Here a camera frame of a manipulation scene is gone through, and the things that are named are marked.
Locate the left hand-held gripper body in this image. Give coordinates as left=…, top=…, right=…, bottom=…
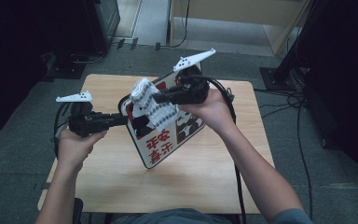
left=54, top=90, right=115, bottom=139

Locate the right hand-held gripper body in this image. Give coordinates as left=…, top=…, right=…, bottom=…
left=172, top=48, right=217, bottom=105

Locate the white grey patterned cloth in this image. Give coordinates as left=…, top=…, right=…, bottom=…
left=130, top=77, right=180, bottom=133

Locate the person's left hand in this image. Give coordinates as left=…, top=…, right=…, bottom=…
left=57, top=129, right=108, bottom=169

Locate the person's right hand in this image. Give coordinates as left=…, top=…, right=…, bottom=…
left=178, top=90, right=236, bottom=136

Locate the black metal stand base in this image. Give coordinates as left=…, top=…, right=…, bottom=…
left=259, top=31, right=312, bottom=92
left=46, top=50, right=88, bottom=80

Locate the light wooden furniture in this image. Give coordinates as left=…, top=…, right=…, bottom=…
left=169, top=0, right=312, bottom=58

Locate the black curtain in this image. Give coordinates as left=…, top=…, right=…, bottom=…
left=0, top=0, right=88, bottom=143
left=304, top=0, right=358, bottom=202

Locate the black cabinet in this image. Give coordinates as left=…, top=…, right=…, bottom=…
left=83, top=0, right=121, bottom=56

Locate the person's grey-blue clothing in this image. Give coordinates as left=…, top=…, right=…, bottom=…
left=111, top=207, right=315, bottom=224

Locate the left hand-held gripper cable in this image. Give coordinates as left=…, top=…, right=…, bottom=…
left=52, top=102, right=72, bottom=157

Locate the hand-held gripper cable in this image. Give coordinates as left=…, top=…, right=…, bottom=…
left=186, top=74, right=248, bottom=224
left=52, top=102, right=72, bottom=157

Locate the black hanging cable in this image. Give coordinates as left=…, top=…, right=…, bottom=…
left=159, top=0, right=191, bottom=49

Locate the looped black floor cable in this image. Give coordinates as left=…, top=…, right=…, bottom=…
left=254, top=88, right=307, bottom=119

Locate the right hand-held gripper cable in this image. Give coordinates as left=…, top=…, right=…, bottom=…
left=186, top=74, right=248, bottom=224

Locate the long black floor cable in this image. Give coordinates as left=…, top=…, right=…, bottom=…
left=287, top=92, right=314, bottom=224

